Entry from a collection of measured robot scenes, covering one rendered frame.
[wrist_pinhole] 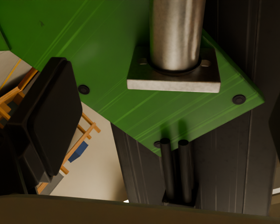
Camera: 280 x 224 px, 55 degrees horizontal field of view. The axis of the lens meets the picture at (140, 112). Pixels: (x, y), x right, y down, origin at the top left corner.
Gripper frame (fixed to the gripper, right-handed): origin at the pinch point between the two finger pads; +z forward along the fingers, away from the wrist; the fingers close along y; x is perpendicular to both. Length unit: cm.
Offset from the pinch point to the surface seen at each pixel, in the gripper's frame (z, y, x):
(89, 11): 8.6, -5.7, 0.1
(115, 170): 402, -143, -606
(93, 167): 375, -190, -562
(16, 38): 8.7, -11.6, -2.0
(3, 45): 8.4, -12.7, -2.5
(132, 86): 4.5, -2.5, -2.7
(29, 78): 21.2, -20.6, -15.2
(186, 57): 5.3, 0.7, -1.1
